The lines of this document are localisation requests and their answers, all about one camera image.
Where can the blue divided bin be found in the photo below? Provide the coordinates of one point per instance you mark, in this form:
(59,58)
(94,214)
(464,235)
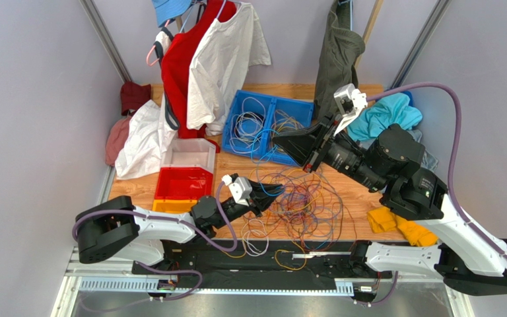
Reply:
(254,118)

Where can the olive green garment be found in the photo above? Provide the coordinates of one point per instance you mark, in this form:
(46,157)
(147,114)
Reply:
(340,49)

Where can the teal cloth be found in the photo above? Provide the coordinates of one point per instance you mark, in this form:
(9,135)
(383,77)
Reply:
(394,109)

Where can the white cloth on floor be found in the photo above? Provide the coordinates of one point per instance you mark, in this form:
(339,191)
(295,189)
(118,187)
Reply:
(151,130)

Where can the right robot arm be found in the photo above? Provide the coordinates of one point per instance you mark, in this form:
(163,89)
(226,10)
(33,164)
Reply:
(466,257)

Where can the red storage bin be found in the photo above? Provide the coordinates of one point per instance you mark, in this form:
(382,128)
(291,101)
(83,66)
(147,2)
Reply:
(181,183)

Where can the maroon cloth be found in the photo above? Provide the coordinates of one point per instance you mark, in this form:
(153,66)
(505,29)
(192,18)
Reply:
(133,96)

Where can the light blue jeans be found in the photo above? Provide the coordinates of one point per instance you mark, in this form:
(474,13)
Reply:
(429,161)

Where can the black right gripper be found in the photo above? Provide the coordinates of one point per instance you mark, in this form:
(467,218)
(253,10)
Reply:
(319,145)

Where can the red t-shirt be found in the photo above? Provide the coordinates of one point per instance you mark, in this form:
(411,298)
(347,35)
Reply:
(176,61)

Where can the white storage bin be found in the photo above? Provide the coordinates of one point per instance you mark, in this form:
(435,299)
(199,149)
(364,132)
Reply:
(192,153)

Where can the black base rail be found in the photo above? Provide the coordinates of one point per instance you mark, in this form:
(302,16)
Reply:
(200,269)

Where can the yellow cloth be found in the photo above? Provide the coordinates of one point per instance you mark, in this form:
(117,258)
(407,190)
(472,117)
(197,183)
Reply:
(383,220)

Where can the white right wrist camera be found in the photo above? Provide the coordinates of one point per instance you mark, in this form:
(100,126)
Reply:
(350,102)

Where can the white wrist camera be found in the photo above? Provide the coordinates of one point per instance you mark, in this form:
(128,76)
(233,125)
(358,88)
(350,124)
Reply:
(350,102)
(239,187)

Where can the blue hat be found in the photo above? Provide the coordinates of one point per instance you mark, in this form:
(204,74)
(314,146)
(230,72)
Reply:
(166,10)

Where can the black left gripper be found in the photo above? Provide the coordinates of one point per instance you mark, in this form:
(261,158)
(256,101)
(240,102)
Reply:
(259,202)

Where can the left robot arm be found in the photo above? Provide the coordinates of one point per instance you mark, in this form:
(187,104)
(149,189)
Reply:
(119,229)

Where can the dark blue cloth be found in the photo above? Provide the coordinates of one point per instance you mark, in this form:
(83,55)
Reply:
(405,92)

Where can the yellow storage bin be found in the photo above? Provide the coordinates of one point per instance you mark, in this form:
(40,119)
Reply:
(173,206)

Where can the white t-shirt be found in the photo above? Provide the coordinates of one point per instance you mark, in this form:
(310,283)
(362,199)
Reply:
(219,67)

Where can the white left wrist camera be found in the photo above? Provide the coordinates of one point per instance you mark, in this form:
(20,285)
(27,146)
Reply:
(239,187)

